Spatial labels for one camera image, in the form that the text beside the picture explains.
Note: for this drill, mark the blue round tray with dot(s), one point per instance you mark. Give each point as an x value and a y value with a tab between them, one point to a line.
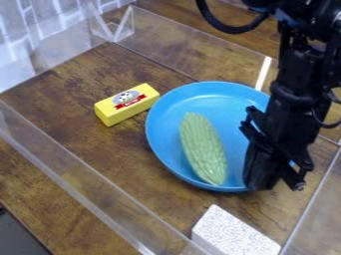
220	101

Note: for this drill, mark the yellow butter box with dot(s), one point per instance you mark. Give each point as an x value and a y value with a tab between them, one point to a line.
125	104

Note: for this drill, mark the green bumpy gourd toy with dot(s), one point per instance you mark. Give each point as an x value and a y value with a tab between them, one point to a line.
202	148

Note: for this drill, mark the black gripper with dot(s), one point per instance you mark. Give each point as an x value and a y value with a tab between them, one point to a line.
271	159

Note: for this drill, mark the clear acrylic enclosure wall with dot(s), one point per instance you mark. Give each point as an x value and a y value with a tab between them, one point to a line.
84	183

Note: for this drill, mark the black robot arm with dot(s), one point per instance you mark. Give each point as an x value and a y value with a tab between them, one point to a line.
309	66

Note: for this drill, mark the white speckled foam block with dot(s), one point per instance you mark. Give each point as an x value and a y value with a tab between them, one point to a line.
223	235

